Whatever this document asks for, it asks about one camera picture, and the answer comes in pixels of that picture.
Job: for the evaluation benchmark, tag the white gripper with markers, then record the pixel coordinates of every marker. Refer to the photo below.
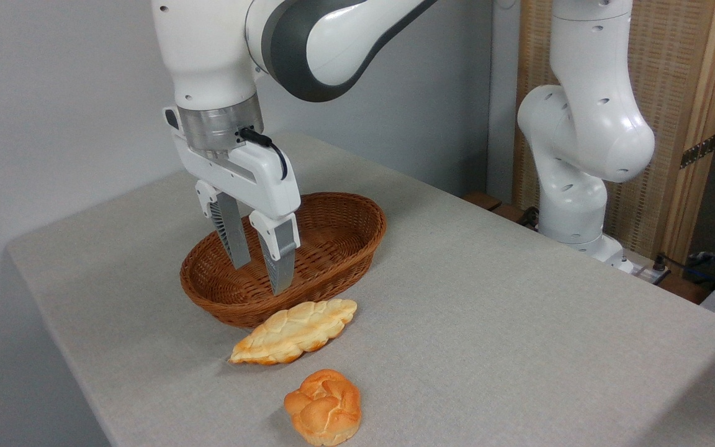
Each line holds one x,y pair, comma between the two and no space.
242,176

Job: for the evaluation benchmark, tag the round knotted bread roll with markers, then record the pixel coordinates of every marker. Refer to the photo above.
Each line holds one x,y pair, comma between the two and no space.
323,406

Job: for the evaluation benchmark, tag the dark metal screen hinge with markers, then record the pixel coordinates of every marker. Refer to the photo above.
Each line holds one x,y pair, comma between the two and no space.
699,151

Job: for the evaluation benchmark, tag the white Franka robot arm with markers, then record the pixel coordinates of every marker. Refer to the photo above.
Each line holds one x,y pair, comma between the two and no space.
581,124

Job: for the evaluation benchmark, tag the brown wicker basket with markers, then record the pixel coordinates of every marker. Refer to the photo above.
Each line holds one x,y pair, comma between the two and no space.
339,236

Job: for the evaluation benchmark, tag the wooden woven folding screen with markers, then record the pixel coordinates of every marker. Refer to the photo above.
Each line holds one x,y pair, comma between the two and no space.
674,62

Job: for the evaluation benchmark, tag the long braided bread loaf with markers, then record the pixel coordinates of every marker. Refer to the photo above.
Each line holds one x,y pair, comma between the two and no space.
295,329

